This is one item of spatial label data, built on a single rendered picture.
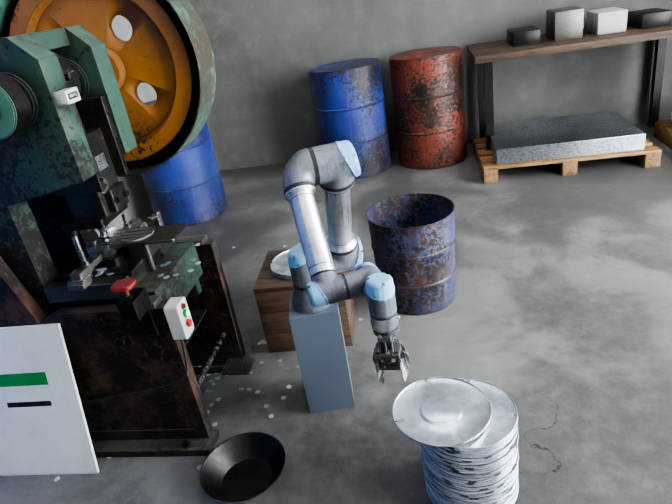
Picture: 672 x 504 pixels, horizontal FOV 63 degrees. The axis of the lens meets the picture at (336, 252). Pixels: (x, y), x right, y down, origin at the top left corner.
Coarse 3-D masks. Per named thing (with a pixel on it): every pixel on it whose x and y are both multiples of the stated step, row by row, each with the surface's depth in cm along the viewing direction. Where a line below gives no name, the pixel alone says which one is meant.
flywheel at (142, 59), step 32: (32, 0) 201; (64, 0) 203; (96, 0) 201; (128, 0) 200; (160, 0) 199; (32, 32) 209; (96, 32) 207; (160, 32) 204; (128, 64) 211; (160, 64) 209; (192, 64) 207; (128, 96) 217; (160, 96) 215; (192, 96) 211; (160, 128) 218; (128, 160) 226
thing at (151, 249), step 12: (132, 228) 210; (144, 228) 206; (156, 228) 206; (168, 228) 204; (180, 228) 202; (120, 240) 200; (132, 240) 197; (144, 240) 197; (156, 240) 195; (168, 240) 194; (132, 252) 200; (144, 252) 200; (156, 252) 205; (156, 264) 203
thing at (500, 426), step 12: (480, 384) 173; (492, 384) 172; (492, 396) 168; (504, 396) 167; (492, 408) 163; (504, 408) 163; (516, 408) 161; (492, 420) 159; (504, 420) 158; (516, 420) 157; (492, 432) 155; (504, 432) 155; (468, 444) 153; (480, 444) 152; (492, 444) 151
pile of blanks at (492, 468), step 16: (512, 432) 154; (432, 448) 159; (448, 448) 154; (464, 448) 153; (496, 448) 152; (512, 448) 158; (432, 464) 163; (448, 464) 157; (464, 464) 154; (480, 464) 153; (496, 464) 155; (512, 464) 160; (432, 480) 166; (448, 480) 161; (464, 480) 158; (480, 480) 157; (496, 480) 157; (512, 480) 163; (432, 496) 171; (448, 496) 165; (464, 496) 161; (480, 496) 159; (496, 496) 160; (512, 496) 165
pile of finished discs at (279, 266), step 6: (282, 252) 265; (276, 258) 262; (282, 258) 261; (270, 264) 256; (276, 264) 256; (282, 264) 255; (276, 270) 251; (282, 270) 250; (288, 270) 249; (276, 276) 249; (282, 276) 246; (288, 276) 244
